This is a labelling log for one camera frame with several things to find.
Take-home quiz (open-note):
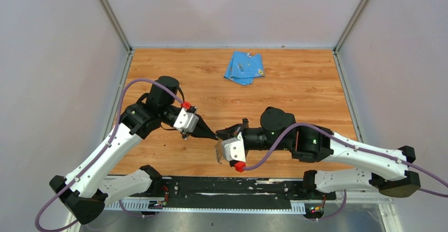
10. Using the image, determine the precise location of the metal keyring plate with spring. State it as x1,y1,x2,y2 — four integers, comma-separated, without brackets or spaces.
214,138,224,164

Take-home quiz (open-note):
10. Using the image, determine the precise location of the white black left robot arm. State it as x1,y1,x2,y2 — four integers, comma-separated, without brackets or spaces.
50,76,217,225

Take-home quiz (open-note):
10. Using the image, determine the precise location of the blue folded cloth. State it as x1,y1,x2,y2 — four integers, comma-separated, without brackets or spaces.
224,51,265,86

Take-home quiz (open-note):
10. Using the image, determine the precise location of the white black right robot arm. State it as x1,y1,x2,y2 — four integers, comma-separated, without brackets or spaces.
217,107,421,199

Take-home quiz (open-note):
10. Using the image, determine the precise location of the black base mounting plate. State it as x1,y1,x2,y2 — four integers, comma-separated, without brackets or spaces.
127,176,338,210

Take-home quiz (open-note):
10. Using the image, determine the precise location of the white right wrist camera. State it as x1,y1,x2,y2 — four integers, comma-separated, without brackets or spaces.
221,133,246,162

